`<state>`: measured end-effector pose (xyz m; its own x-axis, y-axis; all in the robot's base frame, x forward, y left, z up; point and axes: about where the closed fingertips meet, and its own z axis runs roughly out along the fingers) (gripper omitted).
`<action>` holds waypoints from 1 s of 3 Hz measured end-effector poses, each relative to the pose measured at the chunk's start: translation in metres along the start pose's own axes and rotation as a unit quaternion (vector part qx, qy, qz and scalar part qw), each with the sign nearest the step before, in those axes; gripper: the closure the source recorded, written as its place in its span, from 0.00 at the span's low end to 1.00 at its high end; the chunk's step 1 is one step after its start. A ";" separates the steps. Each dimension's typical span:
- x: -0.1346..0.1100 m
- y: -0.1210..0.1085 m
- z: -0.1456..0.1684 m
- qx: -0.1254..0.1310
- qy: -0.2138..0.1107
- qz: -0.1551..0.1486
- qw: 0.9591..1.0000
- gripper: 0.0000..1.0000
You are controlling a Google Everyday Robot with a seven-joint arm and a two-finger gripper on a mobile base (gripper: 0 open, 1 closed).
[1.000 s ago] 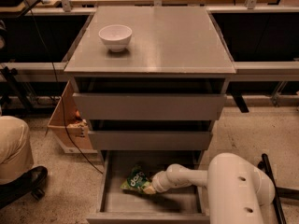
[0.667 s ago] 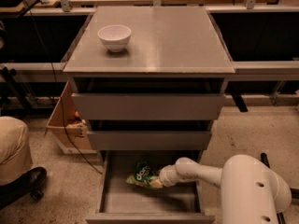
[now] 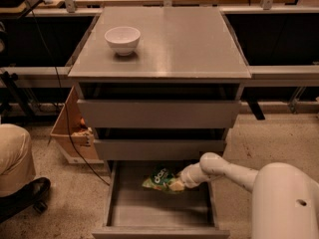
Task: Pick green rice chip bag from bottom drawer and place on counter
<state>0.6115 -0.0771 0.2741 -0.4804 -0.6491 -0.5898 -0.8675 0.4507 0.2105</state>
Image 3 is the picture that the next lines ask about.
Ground black table leg bracket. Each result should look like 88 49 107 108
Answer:
246 99 265 120

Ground grey middle drawer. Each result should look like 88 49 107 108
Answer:
94 128 225 160

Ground white ceramic bowl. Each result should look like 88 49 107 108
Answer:
105 26 141 56

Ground person leg beige trousers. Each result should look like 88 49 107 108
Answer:
0 123 36 197

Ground grey top drawer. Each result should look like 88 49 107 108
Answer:
77 83 242 129

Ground grey bottom drawer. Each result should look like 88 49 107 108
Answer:
93 160 230 239

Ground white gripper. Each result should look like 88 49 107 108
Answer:
168 163 204 192

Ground grey drawer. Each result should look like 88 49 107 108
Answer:
94 128 225 160
93 160 230 239
77 83 242 129

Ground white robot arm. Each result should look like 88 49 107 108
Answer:
168 152 319 239

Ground green rice chip bag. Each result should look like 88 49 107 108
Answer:
142 165 181 193

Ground black cable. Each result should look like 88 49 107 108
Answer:
14 0 111 186

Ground grey drawer cabinet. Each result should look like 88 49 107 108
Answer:
68 6 252 174

